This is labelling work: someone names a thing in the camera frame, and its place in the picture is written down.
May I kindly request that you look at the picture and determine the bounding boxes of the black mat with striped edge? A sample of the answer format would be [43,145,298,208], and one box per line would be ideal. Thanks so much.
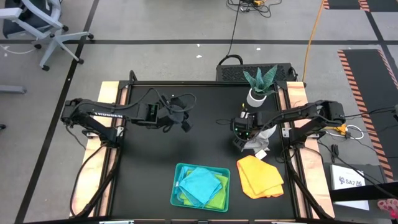
[322,0,362,11]
[337,49,398,183]
[358,0,398,13]

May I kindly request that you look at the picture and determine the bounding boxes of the pink patterned object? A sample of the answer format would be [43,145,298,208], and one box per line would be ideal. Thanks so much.
[376,198,398,220]

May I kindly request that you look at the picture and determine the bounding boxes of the orange extension cable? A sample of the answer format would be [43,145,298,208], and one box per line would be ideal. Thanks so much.
[302,0,326,83]

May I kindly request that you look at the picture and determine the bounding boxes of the grey floor bar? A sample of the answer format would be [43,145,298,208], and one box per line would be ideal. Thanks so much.
[0,85,27,95]

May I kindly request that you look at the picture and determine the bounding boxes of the black left wrist cable loop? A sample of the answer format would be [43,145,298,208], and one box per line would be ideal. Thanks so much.
[124,87,197,113]

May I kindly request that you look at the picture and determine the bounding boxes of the thin black floor cable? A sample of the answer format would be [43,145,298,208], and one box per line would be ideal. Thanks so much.
[343,107,397,123]

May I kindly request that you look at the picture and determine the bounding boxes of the light blue microfiber towel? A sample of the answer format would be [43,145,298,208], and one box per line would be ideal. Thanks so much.
[175,166,224,203]

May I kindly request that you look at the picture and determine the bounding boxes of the grey microfiber towel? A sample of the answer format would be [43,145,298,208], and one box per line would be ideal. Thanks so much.
[244,124,277,154]

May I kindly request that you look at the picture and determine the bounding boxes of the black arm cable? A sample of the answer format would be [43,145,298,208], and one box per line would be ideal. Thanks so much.
[70,124,121,218]
[278,144,334,220]

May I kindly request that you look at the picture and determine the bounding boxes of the wooden side board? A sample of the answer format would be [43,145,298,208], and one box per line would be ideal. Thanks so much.
[70,81,129,218]
[285,81,336,219]

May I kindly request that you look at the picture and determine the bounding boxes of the black adapter cable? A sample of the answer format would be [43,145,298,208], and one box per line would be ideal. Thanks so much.
[317,139,398,200]

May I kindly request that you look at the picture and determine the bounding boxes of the white labelled box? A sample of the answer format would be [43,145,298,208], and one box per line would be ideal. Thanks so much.
[330,164,371,212]

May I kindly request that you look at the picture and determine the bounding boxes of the black diagonal beam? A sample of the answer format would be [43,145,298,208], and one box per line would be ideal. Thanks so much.
[329,181,398,203]

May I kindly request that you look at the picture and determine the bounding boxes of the artificial plant in white pot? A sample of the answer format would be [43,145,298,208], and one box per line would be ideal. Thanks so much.
[243,64,279,108]

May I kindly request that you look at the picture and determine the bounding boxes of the lime green microfiber towel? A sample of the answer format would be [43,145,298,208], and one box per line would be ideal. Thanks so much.
[179,169,229,211]

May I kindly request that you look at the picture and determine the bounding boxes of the tangled black cable bundle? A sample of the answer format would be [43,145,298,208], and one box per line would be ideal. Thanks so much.
[226,0,282,19]

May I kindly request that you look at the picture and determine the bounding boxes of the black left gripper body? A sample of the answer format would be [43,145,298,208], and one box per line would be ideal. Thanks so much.
[157,96,191,129]

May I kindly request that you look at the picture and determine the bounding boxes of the black power cable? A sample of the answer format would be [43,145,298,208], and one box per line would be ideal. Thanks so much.
[217,0,244,66]

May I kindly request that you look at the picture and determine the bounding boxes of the white office chair dark seat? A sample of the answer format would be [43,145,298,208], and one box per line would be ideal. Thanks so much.
[0,0,95,72]

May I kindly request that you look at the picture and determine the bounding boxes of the white cable with yellow plug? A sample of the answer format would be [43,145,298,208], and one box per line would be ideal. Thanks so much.
[323,123,365,141]

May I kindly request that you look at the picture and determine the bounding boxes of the orange-yellow microfiber towel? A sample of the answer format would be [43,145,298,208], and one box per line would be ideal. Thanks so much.
[236,155,285,200]

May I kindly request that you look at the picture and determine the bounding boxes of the black computer case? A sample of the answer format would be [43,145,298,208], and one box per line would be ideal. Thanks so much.
[216,63,295,83]

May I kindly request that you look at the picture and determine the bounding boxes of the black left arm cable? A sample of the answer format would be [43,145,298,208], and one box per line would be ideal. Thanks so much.
[70,124,121,218]

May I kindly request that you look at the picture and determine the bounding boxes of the black aluminium table frame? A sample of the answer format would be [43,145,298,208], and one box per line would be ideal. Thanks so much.
[70,70,336,224]

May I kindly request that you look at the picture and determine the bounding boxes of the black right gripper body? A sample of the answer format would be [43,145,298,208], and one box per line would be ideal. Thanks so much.
[229,111,261,139]

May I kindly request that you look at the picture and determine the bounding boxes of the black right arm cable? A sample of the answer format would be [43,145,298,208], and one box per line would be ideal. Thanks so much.
[278,144,334,220]

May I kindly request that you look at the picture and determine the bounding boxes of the teal microfiber towel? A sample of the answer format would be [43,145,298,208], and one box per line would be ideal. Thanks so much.
[178,167,223,208]

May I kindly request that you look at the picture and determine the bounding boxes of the teal translucent plastic tray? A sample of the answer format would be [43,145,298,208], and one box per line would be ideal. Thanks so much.
[170,162,231,213]

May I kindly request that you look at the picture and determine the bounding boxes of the white floor cable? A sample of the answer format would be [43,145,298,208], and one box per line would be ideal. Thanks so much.
[0,45,35,55]

